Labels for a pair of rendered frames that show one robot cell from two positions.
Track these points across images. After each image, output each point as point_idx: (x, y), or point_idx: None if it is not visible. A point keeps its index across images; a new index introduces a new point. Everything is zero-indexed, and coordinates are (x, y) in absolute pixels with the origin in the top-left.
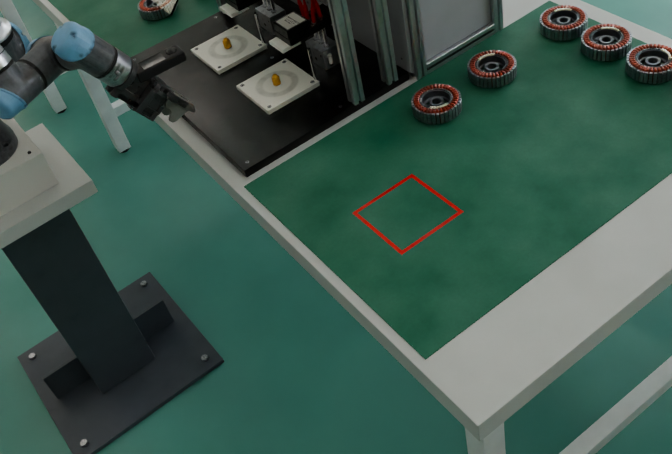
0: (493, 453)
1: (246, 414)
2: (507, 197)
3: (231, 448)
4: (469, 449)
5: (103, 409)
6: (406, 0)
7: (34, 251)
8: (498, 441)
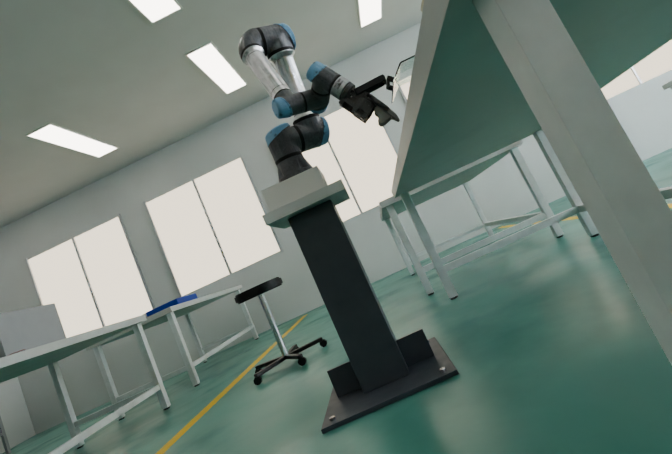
0: (568, 90)
1: (458, 403)
2: None
3: (432, 425)
4: (543, 126)
5: (358, 401)
6: None
7: (312, 238)
8: (567, 62)
